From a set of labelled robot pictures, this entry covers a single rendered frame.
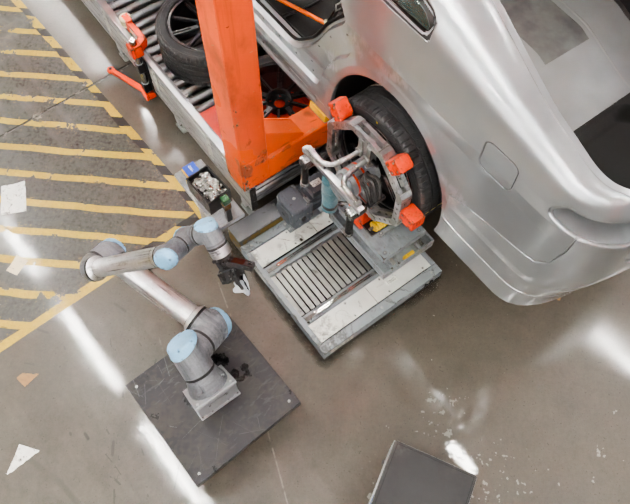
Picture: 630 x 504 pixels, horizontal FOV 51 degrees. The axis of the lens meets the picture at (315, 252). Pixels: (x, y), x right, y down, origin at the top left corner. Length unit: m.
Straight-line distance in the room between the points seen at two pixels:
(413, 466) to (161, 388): 1.23
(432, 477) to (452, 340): 0.87
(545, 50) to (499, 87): 1.18
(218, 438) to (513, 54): 2.07
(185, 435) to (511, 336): 1.80
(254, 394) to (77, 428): 0.97
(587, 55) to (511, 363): 1.61
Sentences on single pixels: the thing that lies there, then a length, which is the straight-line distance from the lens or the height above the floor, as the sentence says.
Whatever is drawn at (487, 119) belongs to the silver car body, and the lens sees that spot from 2.41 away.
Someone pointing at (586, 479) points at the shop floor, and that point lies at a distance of 3.73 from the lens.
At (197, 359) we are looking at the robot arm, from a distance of 3.01.
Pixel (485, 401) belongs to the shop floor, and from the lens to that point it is 3.66.
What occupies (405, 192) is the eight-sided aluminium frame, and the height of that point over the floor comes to 0.98.
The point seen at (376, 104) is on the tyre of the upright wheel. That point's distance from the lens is 2.96.
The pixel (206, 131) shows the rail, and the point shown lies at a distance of 3.88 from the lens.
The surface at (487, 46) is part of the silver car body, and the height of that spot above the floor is 1.76.
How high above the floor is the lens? 3.43
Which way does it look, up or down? 63 degrees down
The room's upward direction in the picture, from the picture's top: 1 degrees clockwise
